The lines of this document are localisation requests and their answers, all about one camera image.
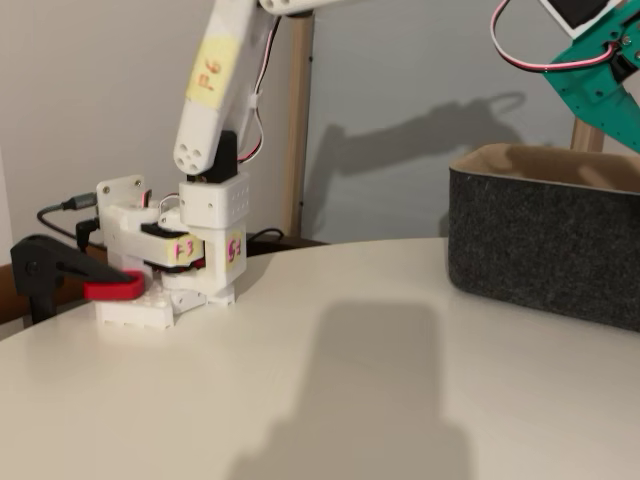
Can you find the yellow sticker F3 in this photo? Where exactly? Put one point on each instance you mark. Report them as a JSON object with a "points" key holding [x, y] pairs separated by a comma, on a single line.
{"points": [[185, 251]]}

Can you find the light wooden post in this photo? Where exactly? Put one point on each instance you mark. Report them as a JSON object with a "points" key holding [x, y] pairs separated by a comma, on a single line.
{"points": [[297, 150], [587, 135]]}

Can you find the yellow sticker F5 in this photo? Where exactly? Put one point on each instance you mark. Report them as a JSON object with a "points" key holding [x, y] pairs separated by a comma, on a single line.
{"points": [[235, 250]]}

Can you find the yellow sticker F6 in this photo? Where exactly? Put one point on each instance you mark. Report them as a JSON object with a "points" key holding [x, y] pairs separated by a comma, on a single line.
{"points": [[212, 72]]}

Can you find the pale frosted panel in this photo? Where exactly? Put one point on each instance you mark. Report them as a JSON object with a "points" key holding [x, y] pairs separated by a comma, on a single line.
{"points": [[400, 60]]}

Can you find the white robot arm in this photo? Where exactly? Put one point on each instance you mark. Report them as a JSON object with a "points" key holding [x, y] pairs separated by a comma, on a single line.
{"points": [[200, 145]]}

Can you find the dark grey felt basket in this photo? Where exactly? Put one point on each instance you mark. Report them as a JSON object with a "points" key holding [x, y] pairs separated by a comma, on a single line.
{"points": [[540, 240]]}

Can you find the teal gripper black servo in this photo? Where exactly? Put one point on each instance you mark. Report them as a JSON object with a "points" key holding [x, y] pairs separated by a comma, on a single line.
{"points": [[580, 82]]}

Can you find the black clamp with red pad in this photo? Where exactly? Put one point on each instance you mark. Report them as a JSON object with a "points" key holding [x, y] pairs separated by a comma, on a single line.
{"points": [[45, 260]]}

